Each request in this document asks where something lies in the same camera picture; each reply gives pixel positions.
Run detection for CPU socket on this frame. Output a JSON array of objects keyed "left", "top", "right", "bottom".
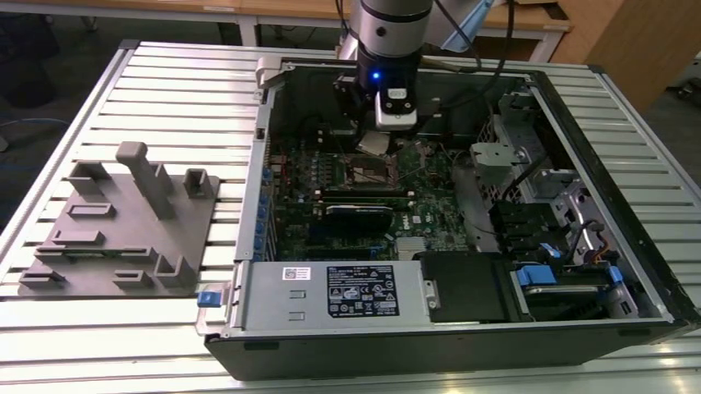
[{"left": 339, "top": 152, "right": 406, "bottom": 190}]

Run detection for grey parts rack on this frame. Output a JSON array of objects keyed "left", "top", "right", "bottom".
[{"left": 15, "top": 141, "right": 223, "bottom": 299}]

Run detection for blue floor cable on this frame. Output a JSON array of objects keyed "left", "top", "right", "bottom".
[{"left": 0, "top": 117, "right": 72, "bottom": 129}]

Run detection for RAM stick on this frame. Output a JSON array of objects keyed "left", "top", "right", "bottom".
[{"left": 321, "top": 187, "right": 416, "bottom": 206}]

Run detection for black drive cable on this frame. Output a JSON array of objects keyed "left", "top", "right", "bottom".
[{"left": 569, "top": 219, "right": 606, "bottom": 263}]

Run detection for silver power supply unit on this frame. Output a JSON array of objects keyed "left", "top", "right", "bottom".
[{"left": 229, "top": 260, "right": 434, "bottom": 333}]

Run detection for black open PC case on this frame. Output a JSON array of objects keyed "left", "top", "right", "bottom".
[{"left": 194, "top": 57, "right": 701, "bottom": 383}]

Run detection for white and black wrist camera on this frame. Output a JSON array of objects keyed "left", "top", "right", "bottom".
[{"left": 375, "top": 88, "right": 418, "bottom": 132}]

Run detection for wooden desk white frame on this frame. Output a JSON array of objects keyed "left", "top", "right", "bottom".
[
  {"left": 0, "top": 0, "right": 259, "bottom": 48},
  {"left": 241, "top": 0, "right": 574, "bottom": 62}
]

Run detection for silver square CPU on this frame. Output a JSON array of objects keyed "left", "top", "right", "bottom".
[{"left": 357, "top": 131, "right": 392, "bottom": 157}]

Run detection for grey case hinge block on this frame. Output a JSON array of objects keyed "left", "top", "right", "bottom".
[{"left": 255, "top": 57, "right": 286, "bottom": 89}]

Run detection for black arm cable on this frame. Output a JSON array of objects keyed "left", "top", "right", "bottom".
[{"left": 418, "top": 0, "right": 521, "bottom": 83}]

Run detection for wooden cabinet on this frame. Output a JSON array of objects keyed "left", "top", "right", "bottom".
[{"left": 550, "top": 0, "right": 701, "bottom": 116}]

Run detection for green motherboard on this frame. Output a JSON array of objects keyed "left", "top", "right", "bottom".
[{"left": 267, "top": 139, "right": 484, "bottom": 262}]

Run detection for silver chipset heatsink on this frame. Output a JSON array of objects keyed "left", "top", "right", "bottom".
[{"left": 394, "top": 236, "right": 429, "bottom": 260}]

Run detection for black graphics card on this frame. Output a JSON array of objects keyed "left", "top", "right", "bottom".
[{"left": 322, "top": 203, "right": 396, "bottom": 239}]

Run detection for hard disk in blue carrier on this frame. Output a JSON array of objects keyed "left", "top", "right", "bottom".
[{"left": 512, "top": 264, "right": 604, "bottom": 322}]

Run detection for black plastic bracket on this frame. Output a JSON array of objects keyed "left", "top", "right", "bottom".
[{"left": 490, "top": 200, "right": 565, "bottom": 251}]

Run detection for metal drive cage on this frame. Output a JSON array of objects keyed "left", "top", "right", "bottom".
[{"left": 469, "top": 92, "right": 582, "bottom": 198}]

